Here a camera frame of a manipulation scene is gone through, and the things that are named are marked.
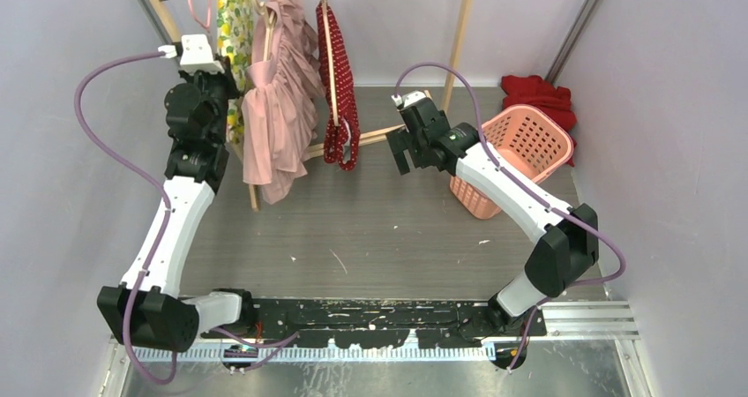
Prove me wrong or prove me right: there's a pink pleated skirt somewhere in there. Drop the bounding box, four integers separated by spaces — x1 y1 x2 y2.
242 0 325 205

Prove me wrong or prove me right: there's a lemon print skirt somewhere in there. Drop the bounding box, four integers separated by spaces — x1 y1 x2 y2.
216 0 253 146

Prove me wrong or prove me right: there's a beige hanger of pink skirt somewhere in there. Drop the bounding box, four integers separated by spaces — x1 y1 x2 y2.
252 0 276 62

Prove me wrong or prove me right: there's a pink wire hanger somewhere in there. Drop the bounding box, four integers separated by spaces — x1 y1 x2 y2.
185 0 216 37

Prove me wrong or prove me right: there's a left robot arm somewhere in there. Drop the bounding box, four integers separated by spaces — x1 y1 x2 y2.
97 71 258 353

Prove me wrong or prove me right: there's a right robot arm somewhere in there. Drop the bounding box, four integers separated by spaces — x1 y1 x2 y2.
386 91 599 336

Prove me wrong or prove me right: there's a red polka dot skirt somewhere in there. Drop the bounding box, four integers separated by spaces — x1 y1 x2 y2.
316 3 361 171

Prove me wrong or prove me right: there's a beige hanger of red skirt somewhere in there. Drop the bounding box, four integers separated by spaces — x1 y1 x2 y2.
317 0 354 152

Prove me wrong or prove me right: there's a pink laundry basket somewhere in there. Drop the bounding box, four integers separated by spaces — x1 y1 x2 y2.
482 104 573 184

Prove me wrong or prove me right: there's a red cloth pile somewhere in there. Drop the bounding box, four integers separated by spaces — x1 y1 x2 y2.
500 75 577 132

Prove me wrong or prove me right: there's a wooden clothes rack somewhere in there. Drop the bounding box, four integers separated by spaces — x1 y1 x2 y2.
135 0 482 213

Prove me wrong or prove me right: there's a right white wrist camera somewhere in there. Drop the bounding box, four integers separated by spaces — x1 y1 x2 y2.
391 90 430 110

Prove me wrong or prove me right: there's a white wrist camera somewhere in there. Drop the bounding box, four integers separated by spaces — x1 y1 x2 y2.
157 34 227 74
391 90 430 110

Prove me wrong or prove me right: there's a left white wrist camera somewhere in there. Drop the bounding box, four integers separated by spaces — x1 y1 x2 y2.
157 34 227 74

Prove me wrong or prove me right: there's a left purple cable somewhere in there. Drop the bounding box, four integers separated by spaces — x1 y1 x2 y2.
74 50 180 384

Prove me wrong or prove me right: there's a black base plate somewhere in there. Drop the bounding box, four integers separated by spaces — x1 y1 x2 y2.
225 298 546 349

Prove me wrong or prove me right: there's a metal corner rail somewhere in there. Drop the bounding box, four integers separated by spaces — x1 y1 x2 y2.
544 0 603 84

